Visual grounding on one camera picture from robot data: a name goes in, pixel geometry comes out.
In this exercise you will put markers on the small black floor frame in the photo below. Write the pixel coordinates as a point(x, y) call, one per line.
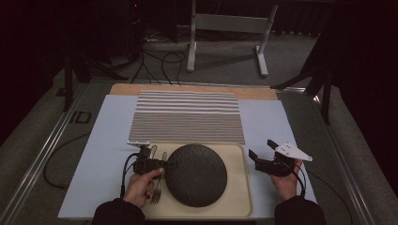
point(72, 117)

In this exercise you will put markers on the person's right hand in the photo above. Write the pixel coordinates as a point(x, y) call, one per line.
point(287, 187)

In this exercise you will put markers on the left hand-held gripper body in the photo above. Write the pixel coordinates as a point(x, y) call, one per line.
point(145, 165)

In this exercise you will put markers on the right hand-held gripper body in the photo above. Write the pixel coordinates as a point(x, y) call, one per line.
point(277, 167)

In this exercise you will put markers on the beige plastic tray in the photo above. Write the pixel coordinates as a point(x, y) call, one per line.
point(231, 193)

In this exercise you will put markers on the person's left hand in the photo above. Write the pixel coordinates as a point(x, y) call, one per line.
point(137, 189)

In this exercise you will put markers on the striped grey placemat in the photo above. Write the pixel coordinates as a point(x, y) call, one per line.
point(187, 118)

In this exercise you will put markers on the aluminium floor rail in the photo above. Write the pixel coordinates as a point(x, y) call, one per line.
point(40, 159)
point(344, 162)

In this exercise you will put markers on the white metal stand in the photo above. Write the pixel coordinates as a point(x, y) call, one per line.
point(230, 23)

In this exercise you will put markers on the dark textured round plate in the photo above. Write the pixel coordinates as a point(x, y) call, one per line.
point(195, 176)

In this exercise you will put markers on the light blue table mat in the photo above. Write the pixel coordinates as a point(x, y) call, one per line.
point(103, 140)

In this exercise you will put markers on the black metal stand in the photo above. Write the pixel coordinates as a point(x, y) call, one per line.
point(68, 81)
point(326, 100)

